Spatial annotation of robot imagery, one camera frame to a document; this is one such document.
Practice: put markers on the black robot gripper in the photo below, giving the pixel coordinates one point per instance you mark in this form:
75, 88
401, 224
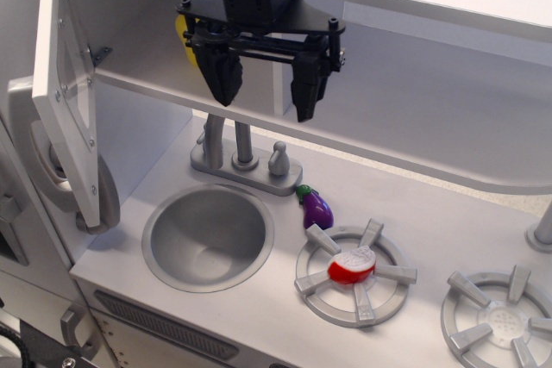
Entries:
290, 31

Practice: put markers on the grey toy faucet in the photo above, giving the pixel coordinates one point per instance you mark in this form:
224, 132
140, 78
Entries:
237, 160

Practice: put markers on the round metal toy sink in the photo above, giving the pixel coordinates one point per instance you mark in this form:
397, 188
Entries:
209, 238

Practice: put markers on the white toy microwave door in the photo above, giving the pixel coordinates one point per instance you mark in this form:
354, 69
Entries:
63, 89

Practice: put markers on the grey shelf support post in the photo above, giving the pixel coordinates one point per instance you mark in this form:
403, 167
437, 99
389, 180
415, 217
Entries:
538, 235

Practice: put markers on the grey left stove burner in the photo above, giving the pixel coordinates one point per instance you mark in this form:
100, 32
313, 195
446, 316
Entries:
364, 304

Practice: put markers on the red white toy food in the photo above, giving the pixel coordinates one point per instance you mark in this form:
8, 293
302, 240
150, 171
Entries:
352, 266

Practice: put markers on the grey oven door handle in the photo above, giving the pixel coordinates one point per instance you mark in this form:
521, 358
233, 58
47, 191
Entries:
79, 333

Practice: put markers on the grey toy telephone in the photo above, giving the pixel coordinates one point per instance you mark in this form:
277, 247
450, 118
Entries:
73, 176

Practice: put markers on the white toy kitchen shelf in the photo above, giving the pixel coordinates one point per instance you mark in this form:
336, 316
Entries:
456, 89

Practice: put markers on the grey vent grille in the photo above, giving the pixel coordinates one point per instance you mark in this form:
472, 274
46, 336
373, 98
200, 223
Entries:
168, 329

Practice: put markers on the purple toy eggplant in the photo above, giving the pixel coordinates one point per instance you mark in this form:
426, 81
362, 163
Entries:
316, 210

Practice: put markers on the yellow toy in microwave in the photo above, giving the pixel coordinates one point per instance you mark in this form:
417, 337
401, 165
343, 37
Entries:
181, 28

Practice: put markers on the grey stove burner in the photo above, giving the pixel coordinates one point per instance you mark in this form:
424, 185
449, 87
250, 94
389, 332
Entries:
364, 304
496, 319

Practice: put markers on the grey right stove burner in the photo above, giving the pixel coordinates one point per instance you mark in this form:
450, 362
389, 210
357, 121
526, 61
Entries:
496, 319

